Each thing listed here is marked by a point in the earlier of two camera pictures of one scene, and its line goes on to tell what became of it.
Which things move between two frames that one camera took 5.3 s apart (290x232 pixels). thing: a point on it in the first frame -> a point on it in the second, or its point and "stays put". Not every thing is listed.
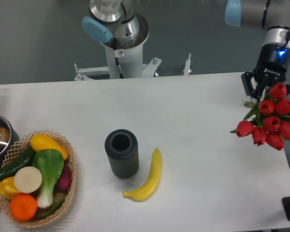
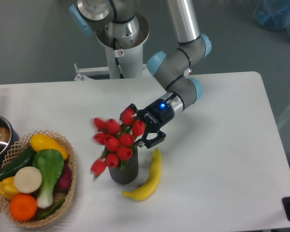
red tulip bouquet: x=273 y=120 -> x=116 y=139
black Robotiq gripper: x=272 y=65 -> x=157 y=114
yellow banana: x=144 y=192 stays put
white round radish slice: x=28 y=180 stays put
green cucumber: x=25 y=160 stays put
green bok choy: x=50 y=162 stays put
